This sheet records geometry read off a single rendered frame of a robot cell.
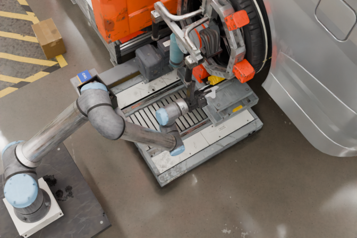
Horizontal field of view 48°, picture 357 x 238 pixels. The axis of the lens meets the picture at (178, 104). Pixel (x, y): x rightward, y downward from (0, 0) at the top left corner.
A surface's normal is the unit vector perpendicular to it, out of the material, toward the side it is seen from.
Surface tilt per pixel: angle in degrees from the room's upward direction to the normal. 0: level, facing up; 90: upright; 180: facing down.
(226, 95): 0
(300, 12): 90
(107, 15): 90
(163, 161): 0
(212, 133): 0
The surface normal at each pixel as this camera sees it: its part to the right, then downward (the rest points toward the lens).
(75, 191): 0.04, -0.49
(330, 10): -0.85, 0.44
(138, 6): 0.53, 0.75
